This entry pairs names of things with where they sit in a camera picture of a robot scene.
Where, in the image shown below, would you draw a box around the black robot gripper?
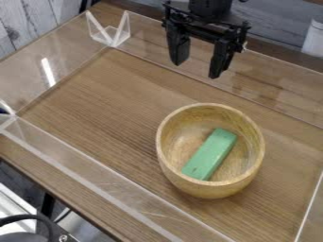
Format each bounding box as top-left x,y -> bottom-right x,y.
163,0 -> 251,79

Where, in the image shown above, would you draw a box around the brown wooden bowl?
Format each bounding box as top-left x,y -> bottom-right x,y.
155,103 -> 266,199

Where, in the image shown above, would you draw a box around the green rectangular block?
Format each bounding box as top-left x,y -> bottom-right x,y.
182,129 -> 238,181

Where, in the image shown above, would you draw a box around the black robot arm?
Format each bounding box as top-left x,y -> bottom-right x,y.
162,0 -> 251,79

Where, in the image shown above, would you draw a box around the white cylindrical container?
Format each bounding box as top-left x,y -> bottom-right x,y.
302,16 -> 323,59

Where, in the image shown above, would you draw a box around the clear acrylic tray walls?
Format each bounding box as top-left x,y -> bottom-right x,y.
0,4 -> 323,242

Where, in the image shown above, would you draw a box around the black metal table leg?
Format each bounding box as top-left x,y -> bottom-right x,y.
40,193 -> 56,217

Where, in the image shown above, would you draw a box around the black bracket with screw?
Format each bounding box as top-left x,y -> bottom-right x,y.
35,212 -> 82,242

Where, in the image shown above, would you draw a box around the black cable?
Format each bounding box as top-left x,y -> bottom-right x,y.
0,214 -> 56,242

